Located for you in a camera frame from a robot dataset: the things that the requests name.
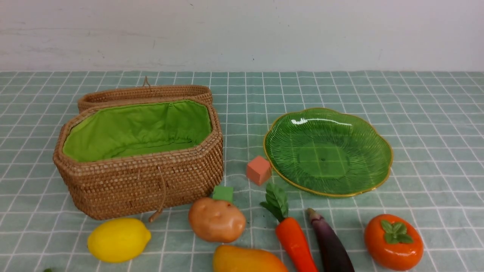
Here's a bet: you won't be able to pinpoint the brown toy potato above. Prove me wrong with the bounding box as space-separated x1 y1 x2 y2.
188 197 247 243

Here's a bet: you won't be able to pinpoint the orange toy carrot green leaves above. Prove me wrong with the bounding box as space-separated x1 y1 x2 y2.
260 183 318 272

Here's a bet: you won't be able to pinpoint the orange yellow toy mango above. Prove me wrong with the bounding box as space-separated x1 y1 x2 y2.
212 244 288 272

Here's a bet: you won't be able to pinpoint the purple toy eggplant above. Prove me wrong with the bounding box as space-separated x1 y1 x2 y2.
307 208 355 272

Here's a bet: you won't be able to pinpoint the yellow toy lemon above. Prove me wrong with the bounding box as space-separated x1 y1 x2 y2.
87 218 152 263

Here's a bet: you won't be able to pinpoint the orange toy persimmon green leaf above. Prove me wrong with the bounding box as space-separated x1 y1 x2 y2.
364 214 425 271

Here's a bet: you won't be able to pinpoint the salmon pink foam cube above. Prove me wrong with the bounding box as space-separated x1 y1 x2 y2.
246 156 272 186

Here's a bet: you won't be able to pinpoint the green foam cube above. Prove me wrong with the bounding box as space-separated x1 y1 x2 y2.
211 185 234 203

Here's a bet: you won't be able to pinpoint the green leaf-shaped glass plate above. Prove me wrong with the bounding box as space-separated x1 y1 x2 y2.
263 107 394 198

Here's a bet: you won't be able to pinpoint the woven wicker basket green lining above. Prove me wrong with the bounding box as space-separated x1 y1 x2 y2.
53 97 224 221

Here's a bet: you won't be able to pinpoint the woven wicker basket lid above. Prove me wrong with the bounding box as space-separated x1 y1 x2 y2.
77 76 213 113

